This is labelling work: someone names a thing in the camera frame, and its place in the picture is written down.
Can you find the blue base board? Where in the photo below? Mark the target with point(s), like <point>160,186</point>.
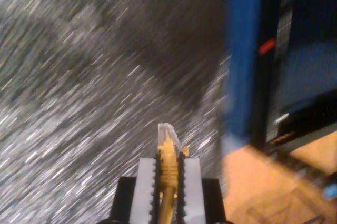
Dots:
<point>245,50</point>

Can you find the black bubble wrap mat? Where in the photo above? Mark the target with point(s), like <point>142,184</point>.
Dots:
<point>79,103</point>

